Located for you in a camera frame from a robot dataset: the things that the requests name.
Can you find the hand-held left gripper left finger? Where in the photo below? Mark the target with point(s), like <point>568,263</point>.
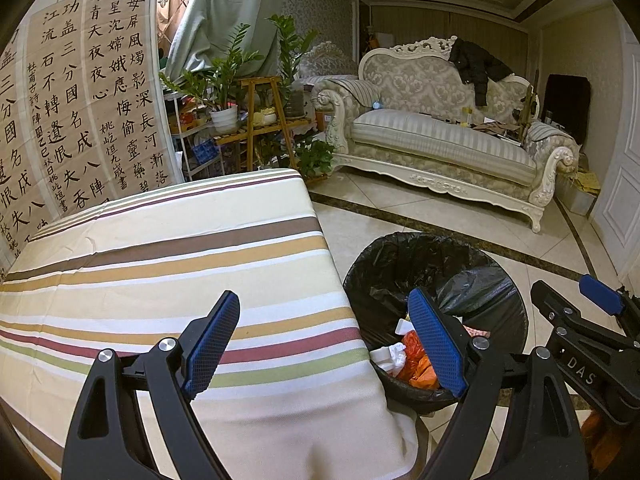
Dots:
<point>212,345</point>

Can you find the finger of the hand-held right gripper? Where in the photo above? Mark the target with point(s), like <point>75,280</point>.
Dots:
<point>600,290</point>
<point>575,325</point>

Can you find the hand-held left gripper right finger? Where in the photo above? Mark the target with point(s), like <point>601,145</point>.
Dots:
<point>437,340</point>

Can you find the orange wrapper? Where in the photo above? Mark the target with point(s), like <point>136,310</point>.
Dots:
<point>415,362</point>

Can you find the white small carton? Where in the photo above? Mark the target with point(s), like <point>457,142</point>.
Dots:
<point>404,327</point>

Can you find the red white small packet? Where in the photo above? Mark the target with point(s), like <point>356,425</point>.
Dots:
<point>480,332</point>

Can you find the white tissue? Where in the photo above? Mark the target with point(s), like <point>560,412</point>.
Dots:
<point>392,357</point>

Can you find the black bag lined waste bin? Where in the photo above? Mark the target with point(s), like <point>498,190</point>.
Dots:
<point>400,265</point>

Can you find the striped tablecloth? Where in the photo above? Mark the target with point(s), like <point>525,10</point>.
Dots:
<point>175,270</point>

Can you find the grey box with yellow papers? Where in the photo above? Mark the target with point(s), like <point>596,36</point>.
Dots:
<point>580,191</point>

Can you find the white panel door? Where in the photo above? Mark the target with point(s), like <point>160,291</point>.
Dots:
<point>622,185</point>

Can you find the blue crate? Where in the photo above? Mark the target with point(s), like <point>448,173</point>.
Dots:
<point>206,152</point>

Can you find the pile of papers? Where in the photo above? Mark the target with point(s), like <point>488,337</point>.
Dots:
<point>492,127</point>

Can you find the ornate cream sofa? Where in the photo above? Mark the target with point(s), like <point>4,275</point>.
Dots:
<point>440,142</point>

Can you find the white metal shelf rack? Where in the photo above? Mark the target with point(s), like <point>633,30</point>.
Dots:
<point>182,135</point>

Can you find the small leafy floor plant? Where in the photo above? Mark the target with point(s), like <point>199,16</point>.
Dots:
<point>315,155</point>

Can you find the leafy plant in white pot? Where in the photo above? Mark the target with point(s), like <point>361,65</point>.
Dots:
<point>223,120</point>

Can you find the small yellow flower pot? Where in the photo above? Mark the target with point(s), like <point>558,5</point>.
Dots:
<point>265,117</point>

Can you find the tall plant in dark pot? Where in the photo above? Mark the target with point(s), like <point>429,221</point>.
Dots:
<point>295,102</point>

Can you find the black jacket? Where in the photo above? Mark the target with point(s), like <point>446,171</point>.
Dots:
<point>475,60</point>

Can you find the wooden plant stand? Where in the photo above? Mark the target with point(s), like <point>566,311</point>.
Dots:
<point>260,82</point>

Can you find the ornate cream armchair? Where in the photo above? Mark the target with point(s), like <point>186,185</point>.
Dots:
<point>330,60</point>

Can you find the green curtain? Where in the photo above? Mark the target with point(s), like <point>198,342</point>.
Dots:
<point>230,10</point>

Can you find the calligraphy paper wall hanging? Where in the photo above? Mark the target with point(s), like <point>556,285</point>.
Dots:
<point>125,85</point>

